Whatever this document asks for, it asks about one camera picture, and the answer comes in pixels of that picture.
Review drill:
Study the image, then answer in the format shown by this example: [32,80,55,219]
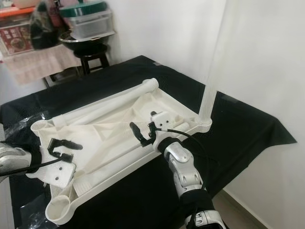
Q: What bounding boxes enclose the cream plastic children table top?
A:
[27,78,213,226]

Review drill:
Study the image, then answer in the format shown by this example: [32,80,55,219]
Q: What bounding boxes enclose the clear plastic wrap scrap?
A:
[5,114,39,144]

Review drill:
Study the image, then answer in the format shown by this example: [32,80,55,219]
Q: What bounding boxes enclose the black round stool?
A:
[76,45,110,77]

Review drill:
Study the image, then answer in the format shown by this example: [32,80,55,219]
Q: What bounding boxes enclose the black tablecloth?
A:
[0,55,297,229]

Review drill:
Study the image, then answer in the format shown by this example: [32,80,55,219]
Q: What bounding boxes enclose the clear plastic storage container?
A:
[60,0,115,41]

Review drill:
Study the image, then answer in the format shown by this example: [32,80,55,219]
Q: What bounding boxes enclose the red printed box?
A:
[7,24,35,55]

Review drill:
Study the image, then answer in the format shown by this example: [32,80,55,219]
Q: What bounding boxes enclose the black bag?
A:
[29,0,65,48]

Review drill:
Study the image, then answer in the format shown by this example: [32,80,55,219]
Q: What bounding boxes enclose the orange shelf board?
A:
[0,6,36,19]

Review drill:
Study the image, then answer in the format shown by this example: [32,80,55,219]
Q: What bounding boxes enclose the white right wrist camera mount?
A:
[152,111,186,151]

